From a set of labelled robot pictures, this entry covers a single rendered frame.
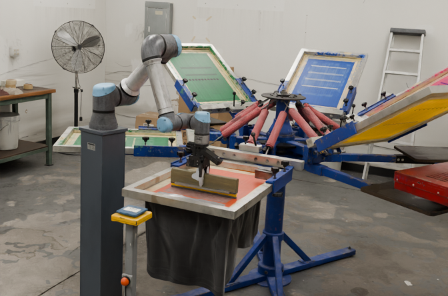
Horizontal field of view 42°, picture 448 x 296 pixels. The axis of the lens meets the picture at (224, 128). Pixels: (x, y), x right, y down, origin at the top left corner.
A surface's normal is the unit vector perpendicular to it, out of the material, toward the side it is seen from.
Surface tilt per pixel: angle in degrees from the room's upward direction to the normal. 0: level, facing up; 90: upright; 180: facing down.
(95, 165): 90
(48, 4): 90
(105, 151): 90
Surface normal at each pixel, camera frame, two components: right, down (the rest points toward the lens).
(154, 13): -0.41, 0.16
